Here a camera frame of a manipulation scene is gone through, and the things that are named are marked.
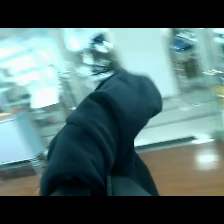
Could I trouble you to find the black garment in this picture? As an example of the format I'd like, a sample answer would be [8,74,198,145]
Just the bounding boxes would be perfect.
[39,68,164,197]

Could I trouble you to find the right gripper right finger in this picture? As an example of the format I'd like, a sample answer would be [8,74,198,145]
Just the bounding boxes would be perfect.
[109,175,153,197]

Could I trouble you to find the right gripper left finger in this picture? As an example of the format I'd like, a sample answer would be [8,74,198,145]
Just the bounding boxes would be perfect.
[49,182,110,197]

